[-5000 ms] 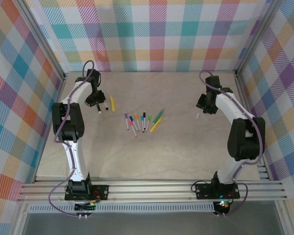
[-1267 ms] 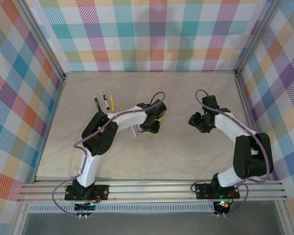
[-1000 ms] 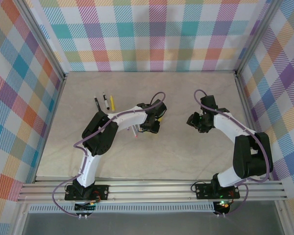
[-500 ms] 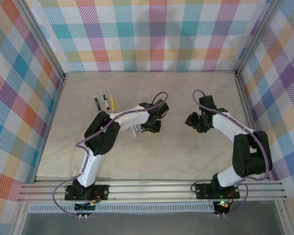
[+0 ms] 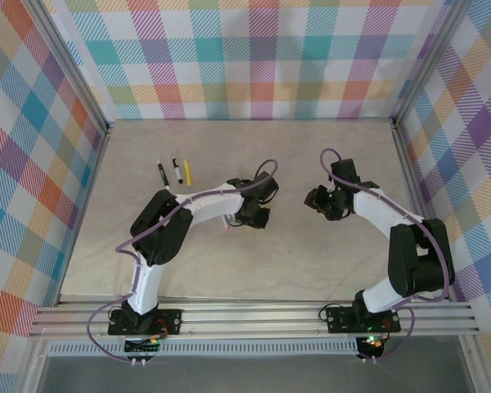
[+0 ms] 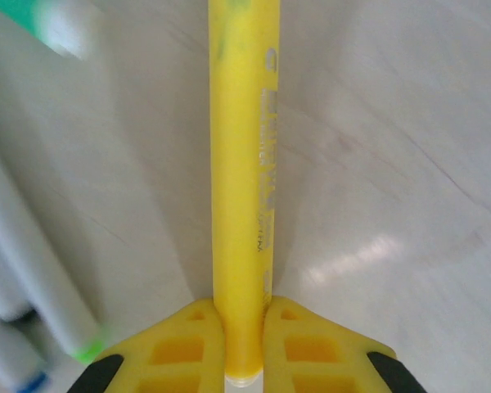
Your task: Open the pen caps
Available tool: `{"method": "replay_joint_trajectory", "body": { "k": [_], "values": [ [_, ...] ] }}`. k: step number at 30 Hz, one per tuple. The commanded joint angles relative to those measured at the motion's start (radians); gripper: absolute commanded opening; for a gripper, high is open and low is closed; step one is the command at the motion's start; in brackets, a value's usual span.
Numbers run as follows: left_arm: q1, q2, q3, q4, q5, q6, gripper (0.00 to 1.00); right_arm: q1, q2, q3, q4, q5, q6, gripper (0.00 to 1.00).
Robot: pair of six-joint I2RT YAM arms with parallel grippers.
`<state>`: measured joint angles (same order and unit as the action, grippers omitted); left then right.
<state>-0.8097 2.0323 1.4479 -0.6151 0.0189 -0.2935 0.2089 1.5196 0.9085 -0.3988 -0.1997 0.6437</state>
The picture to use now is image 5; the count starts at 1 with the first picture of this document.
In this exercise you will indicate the yellow highlighter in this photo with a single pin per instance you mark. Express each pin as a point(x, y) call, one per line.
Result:
point(187, 172)

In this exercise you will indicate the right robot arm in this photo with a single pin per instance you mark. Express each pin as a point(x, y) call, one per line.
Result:
point(376, 209)

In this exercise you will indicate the wide aluminium mounting rail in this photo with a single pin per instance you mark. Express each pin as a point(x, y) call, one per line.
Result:
point(249, 319)

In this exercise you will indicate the slim black barcode marker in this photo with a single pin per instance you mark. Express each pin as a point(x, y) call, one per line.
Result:
point(177, 172)

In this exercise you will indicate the black orange power connector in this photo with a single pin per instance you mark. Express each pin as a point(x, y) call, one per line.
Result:
point(372, 343)
point(141, 347)

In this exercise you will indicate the thick black marker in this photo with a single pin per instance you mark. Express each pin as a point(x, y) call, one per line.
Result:
point(162, 175)

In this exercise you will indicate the aluminium frame post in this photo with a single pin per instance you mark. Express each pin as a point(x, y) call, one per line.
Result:
point(74, 61)
point(476, 366)
point(32, 366)
point(424, 61)

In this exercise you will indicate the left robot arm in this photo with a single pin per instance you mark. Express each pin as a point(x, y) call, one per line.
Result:
point(213, 204)

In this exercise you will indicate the small pink whiteboard pen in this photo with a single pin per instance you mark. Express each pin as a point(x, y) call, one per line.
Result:
point(226, 223)

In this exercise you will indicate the aluminium table edge rail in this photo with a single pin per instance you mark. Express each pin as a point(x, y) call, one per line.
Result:
point(86, 204)
point(407, 163)
point(249, 120)

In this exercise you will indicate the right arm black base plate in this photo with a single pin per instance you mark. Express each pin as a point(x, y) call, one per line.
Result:
point(339, 319)

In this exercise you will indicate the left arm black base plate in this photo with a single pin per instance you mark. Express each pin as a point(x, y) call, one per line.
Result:
point(169, 321)

